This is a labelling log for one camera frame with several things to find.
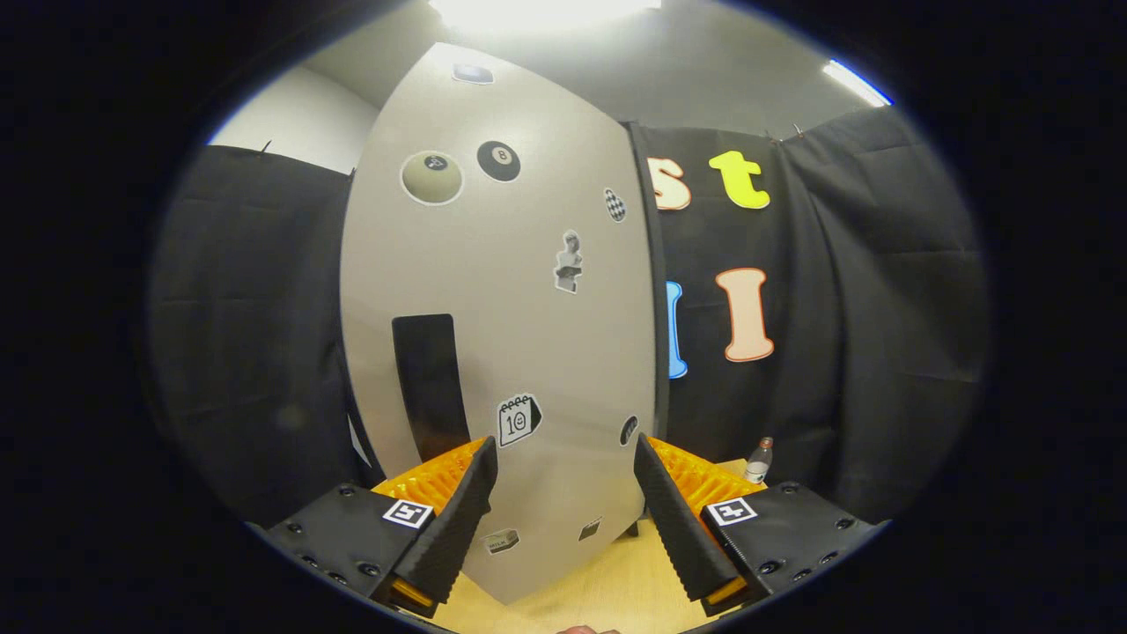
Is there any dark grey shoe cabinet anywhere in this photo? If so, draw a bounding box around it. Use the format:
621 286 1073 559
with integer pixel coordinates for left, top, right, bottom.
623 122 673 540

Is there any large ceiling light panel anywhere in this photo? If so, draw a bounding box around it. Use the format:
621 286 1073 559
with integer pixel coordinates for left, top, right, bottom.
429 0 661 32

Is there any beige shoe cabinet door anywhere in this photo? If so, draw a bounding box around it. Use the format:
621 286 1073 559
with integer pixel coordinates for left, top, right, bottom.
339 42 659 606

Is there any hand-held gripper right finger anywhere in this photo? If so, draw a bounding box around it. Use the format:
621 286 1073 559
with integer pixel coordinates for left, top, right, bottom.
634 433 890 617

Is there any black door handle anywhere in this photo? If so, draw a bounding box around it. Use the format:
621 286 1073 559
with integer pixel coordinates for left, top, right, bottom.
392 313 472 463

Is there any black backdrop cloth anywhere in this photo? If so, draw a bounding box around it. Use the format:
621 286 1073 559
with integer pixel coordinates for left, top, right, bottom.
145 106 991 529

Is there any narrow ceiling light strip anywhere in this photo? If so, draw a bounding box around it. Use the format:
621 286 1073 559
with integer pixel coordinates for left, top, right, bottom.
823 59 895 108

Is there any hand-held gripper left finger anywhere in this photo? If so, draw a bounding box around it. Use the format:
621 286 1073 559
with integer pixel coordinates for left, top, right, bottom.
264 436 499 617

